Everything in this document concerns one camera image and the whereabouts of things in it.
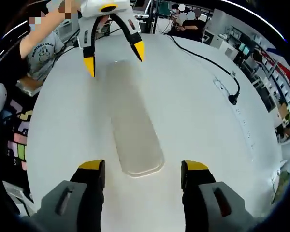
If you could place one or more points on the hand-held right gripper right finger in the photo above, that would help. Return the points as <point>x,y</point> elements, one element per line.
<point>198,188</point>

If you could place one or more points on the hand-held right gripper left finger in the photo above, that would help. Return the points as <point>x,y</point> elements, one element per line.
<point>87,188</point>

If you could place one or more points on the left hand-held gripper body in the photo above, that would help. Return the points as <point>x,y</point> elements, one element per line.
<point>91,9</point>

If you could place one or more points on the beige cutlery case lid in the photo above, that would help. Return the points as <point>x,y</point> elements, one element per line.
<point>135,120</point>

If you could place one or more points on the white low cabinet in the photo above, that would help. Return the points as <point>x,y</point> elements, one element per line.
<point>222,44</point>

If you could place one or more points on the shelving with white bins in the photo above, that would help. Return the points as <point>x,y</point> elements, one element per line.
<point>280,79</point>

